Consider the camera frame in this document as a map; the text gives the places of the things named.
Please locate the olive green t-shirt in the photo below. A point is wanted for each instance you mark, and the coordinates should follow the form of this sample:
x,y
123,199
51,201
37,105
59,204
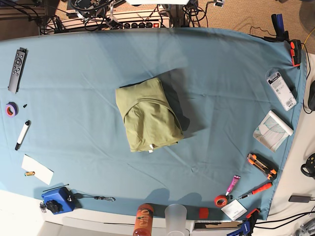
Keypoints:
x,y
149,120

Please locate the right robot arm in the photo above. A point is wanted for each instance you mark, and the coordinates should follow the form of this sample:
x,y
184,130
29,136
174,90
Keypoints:
x,y
96,14

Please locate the blue table cloth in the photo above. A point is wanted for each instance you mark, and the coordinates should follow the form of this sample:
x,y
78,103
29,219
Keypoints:
x,y
214,80

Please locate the black power strip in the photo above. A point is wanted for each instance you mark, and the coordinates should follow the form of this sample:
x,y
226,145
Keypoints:
x,y
146,24

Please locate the orange drink can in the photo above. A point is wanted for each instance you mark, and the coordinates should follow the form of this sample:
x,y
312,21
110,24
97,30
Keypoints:
x,y
144,220

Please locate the frosted plastic cup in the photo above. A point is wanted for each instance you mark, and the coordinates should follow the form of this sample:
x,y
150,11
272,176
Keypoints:
x,y
175,219

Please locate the pink glue tube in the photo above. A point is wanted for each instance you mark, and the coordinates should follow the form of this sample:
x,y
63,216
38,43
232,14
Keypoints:
x,y
234,181

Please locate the orange tape roll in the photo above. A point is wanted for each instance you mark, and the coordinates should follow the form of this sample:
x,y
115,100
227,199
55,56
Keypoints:
x,y
221,200

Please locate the white square card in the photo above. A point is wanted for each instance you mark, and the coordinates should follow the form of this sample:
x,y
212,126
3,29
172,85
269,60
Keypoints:
x,y
234,210

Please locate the orange black utility knife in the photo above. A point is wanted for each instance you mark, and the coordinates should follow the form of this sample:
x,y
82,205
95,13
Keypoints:
x,y
266,168

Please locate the blue box with knob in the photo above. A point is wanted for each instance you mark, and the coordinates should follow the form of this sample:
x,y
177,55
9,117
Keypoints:
x,y
59,200

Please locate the white paper card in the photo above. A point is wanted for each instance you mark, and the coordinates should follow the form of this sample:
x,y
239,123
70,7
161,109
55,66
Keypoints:
x,y
41,172

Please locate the white marker pen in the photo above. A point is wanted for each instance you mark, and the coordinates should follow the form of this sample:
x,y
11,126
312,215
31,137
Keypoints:
x,y
22,134

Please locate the blue bar clamp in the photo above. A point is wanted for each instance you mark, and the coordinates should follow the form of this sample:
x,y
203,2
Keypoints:
x,y
246,228

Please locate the small gold battery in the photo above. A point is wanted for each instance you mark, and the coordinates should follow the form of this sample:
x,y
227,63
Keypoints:
x,y
29,173

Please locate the purple tape roll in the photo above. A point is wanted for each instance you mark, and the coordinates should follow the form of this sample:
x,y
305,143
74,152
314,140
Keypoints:
x,y
11,109

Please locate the blue black clamp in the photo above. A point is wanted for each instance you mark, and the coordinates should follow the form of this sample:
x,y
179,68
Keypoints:
x,y
281,34

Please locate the grey remote control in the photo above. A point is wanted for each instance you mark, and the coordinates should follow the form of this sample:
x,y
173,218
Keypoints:
x,y
17,70

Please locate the black computer mouse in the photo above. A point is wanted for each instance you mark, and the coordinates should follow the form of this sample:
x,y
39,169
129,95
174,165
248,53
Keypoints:
x,y
311,99

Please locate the orange black clamp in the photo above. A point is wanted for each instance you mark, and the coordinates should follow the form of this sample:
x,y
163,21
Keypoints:
x,y
296,52

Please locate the black power adapter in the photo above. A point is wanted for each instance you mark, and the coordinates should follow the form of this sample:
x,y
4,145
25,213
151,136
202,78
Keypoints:
x,y
299,199

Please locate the orange handled screwdriver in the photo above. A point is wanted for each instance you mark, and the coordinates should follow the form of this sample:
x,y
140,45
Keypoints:
x,y
260,189

